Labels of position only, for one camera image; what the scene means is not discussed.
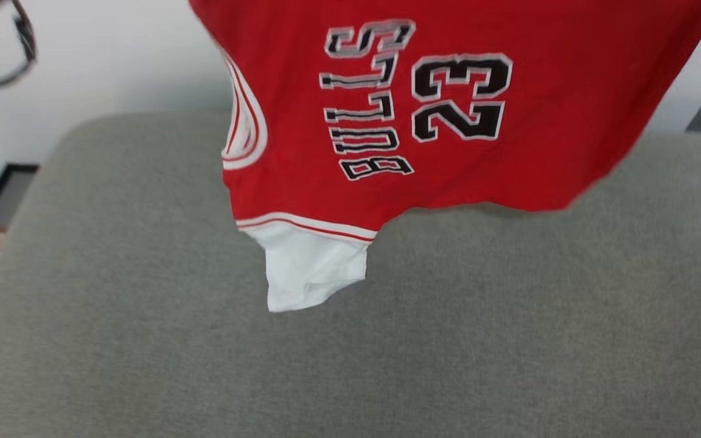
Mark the red and white basketball jersey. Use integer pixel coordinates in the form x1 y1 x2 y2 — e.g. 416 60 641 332
189 0 701 313

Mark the grey fabric sofa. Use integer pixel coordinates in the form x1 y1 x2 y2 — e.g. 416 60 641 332
0 112 701 438

